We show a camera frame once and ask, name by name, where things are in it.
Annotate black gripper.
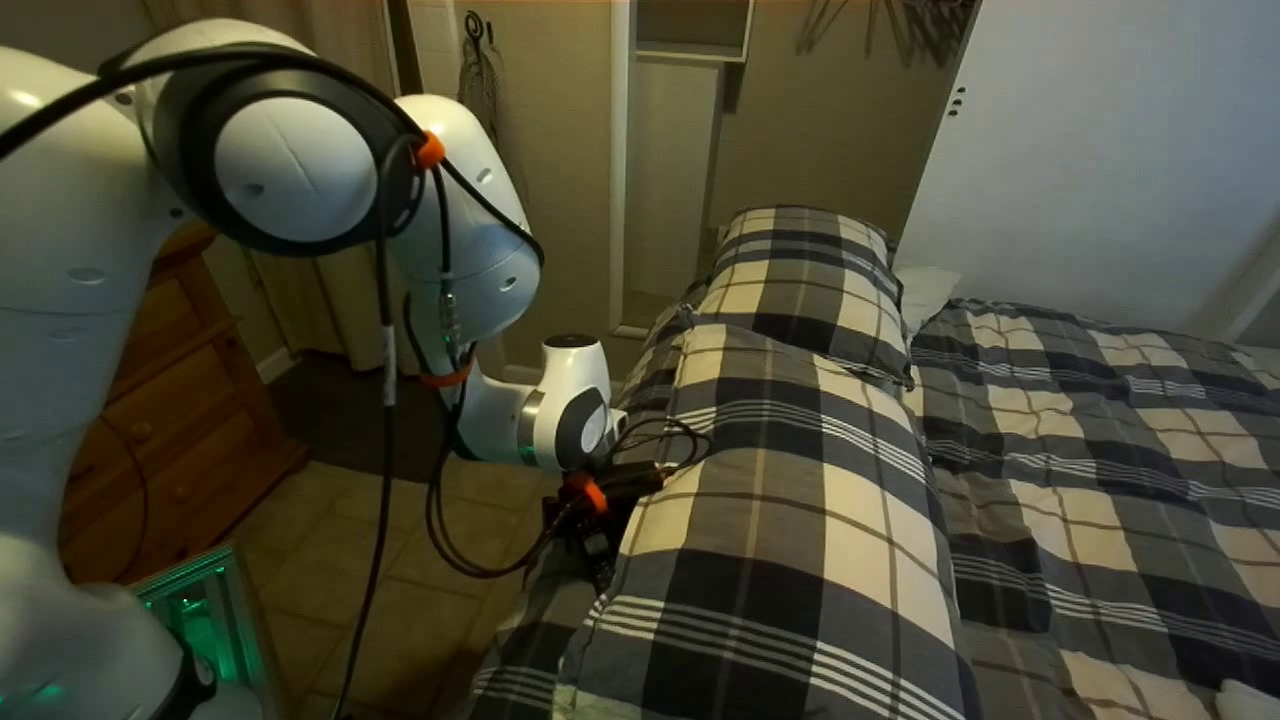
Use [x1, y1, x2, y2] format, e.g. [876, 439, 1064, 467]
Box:
[539, 455, 670, 586]

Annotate plaid pillow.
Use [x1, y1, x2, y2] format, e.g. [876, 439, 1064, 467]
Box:
[550, 326, 982, 720]
[651, 200, 917, 391]

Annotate beige pillow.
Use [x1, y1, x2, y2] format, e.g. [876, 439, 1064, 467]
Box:
[890, 260, 964, 340]

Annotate dark floor rug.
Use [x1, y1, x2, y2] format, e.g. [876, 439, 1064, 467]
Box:
[265, 349, 463, 484]

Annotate white interior door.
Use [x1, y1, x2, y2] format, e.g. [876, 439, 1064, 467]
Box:
[603, 0, 756, 336]

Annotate wooden nightstand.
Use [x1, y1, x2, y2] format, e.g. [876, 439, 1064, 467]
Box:
[54, 224, 311, 590]

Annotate green lit robot stand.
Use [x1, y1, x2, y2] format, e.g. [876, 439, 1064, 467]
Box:
[127, 541, 293, 720]

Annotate plaid comforter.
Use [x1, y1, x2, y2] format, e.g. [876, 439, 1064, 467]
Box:
[463, 296, 1280, 720]

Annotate dark dried branches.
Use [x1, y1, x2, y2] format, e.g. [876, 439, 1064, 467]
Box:
[795, 0, 982, 69]

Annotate orange cable strap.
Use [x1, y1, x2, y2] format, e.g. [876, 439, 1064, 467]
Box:
[420, 358, 478, 395]
[567, 471, 615, 522]
[408, 128, 450, 175]

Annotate dark wall hanging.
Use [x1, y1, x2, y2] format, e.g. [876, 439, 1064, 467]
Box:
[456, 7, 498, 91]

